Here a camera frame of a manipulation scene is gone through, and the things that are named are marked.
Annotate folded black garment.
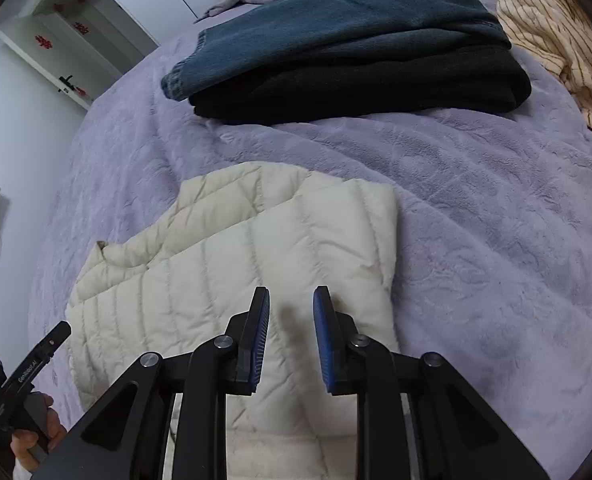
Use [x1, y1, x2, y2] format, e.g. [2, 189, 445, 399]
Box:
[189, 48, 531, 126]

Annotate purple plush bed blanket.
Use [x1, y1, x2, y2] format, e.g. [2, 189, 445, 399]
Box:
[29, 4, 592, 479]

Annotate folded blue denim jeans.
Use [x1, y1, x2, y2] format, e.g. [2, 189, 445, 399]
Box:
[160, 0, 510, 101]

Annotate beige striped crumpled shirt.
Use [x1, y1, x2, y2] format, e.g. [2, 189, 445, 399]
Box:
[497, 0, 592, 130]

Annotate white door with handle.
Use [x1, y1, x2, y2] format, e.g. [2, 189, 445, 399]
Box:
[0, 0, 157, 110]

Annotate cream quilted puffer jacket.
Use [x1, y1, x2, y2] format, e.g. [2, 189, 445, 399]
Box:
[66, 162, 398, 479]

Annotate person left hand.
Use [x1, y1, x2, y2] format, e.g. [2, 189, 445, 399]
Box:
[11, 393, 67, 472]

